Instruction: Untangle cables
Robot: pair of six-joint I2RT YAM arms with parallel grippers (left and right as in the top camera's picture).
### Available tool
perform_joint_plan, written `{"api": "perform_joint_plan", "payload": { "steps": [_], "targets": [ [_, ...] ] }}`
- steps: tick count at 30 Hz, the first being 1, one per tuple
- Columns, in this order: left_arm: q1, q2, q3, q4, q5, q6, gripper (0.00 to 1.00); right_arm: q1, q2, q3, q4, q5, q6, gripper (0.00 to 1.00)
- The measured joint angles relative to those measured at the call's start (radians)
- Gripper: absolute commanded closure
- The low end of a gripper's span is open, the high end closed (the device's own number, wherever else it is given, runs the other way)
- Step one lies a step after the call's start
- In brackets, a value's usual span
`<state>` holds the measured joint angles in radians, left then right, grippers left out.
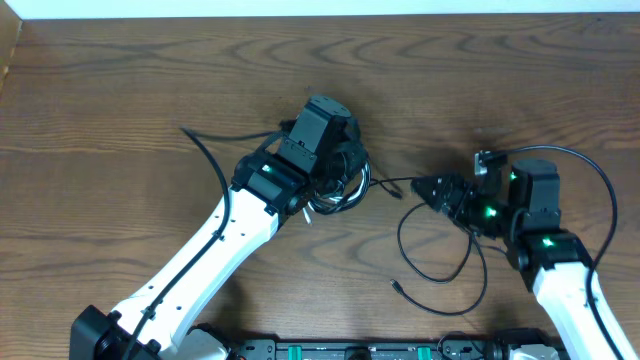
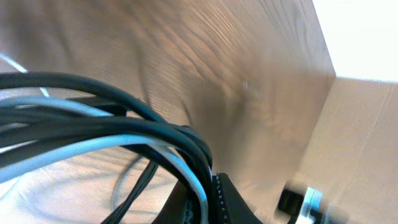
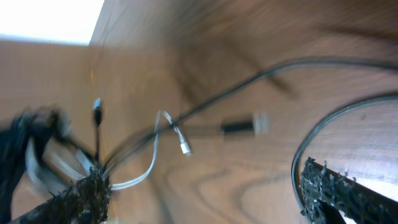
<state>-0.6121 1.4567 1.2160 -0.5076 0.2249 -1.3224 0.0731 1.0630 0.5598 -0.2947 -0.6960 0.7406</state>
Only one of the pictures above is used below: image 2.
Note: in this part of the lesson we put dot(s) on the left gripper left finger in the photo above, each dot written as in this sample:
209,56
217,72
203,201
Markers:
178,207

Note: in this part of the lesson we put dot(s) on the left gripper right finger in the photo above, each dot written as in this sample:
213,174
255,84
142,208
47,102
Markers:
227,205

